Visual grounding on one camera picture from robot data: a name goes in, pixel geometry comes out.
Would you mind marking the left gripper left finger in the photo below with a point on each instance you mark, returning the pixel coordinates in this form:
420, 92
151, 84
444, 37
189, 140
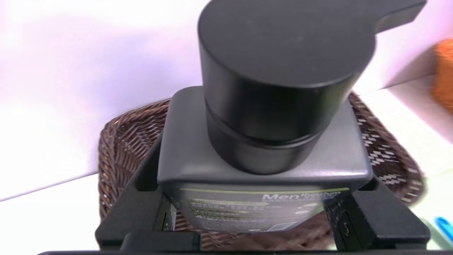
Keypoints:
134, 219

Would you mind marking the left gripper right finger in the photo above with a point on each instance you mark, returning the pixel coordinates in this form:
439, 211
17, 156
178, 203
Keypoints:
385, 223

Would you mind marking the black pump bottle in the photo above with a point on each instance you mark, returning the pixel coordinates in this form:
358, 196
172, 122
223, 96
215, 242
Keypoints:
265, 106

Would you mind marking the dark brown wicker basket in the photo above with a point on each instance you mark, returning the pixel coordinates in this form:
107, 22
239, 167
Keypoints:
124, 141

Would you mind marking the orange wicker basket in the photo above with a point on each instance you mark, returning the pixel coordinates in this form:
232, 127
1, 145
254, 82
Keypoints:
444, 71

